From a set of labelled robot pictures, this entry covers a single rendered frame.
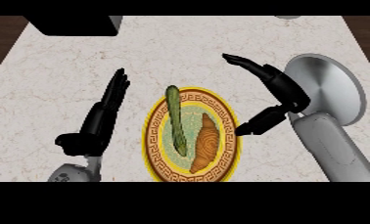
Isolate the yellow patterned plate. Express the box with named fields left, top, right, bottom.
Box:
left=142, top=86, right=242, bottom=183

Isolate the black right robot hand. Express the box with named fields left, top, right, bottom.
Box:
left=220, top=53, right=312, bottom=137

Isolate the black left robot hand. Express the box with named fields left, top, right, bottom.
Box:
left=53, top=67, right=131, bottom=157

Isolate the black appliance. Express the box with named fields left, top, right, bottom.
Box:
left=22, top=15, right=124, bottom=37

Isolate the green squash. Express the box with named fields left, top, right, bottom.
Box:
left=164, top=84, right=189, bottom=157

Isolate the grey round object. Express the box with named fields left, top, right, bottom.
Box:
left=273, top=15, right=303, bottom=21

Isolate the orange-brown croissant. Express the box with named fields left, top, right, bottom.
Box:
left=188, top=112, right=220, bottom=175

